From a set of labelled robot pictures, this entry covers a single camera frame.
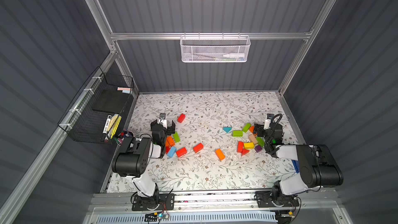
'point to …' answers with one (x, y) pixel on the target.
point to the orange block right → (252, 128)
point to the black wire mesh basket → (104, 95)
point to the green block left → (176, 137)
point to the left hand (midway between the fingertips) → (162, 120)
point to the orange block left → (169, 141)
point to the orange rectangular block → (219, 154)
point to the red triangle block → (244, 151)
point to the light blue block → (171, 152)
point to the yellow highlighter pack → (111, 126)
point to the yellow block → (249, 145)
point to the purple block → (258, 148)
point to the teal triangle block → (227, 129)
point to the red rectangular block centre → (198, 148)
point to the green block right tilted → (246, 127)
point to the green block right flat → (237, 133)
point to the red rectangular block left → (181, 152)
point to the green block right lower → (260, 141)
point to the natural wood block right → (252, 138)
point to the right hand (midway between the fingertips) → (266, 123)
